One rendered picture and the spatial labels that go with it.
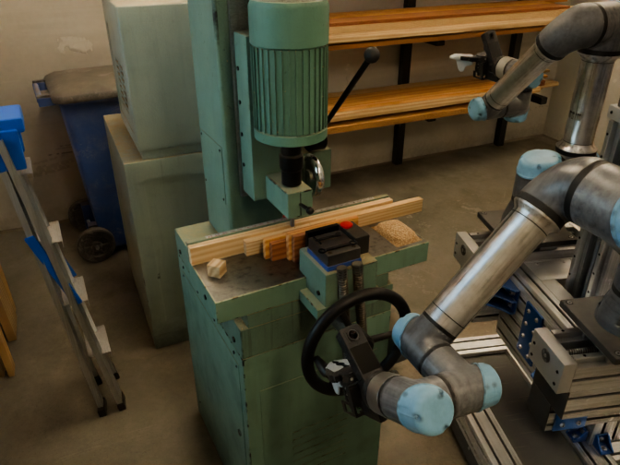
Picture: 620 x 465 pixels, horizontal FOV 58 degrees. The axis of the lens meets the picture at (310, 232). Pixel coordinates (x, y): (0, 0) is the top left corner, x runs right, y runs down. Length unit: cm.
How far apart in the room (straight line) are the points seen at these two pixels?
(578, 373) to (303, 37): 97
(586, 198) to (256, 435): 104
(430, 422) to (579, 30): 113
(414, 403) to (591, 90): 116
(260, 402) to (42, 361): 139
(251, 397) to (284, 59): 84
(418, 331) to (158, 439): 140
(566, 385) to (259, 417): 77
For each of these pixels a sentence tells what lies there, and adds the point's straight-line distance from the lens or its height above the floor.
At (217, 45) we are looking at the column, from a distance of 145.
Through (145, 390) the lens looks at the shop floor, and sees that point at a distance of 243.
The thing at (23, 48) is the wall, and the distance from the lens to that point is 352.
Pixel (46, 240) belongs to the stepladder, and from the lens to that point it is 194.
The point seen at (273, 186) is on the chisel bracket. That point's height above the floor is 106.
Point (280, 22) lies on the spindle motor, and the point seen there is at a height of 147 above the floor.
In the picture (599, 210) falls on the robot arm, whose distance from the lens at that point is 99.
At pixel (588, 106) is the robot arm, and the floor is 119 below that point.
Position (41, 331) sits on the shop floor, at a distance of 289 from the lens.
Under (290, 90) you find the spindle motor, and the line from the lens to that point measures 125.
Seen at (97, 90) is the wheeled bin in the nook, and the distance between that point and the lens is 294.
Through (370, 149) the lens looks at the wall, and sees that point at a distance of 430.
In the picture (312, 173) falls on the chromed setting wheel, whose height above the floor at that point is 103.
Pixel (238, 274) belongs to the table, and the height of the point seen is 90.
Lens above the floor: 165
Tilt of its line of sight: 29 degrees down
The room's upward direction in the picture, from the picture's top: straight up
